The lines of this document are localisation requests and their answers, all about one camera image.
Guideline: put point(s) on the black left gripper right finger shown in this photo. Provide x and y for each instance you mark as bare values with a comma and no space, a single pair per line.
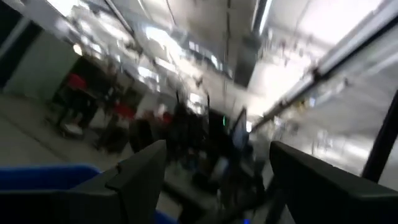
326,199

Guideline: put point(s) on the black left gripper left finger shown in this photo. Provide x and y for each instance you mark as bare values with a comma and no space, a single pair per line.
130,186

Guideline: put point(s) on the blue plastic bin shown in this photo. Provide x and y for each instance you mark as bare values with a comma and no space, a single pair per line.
46,177

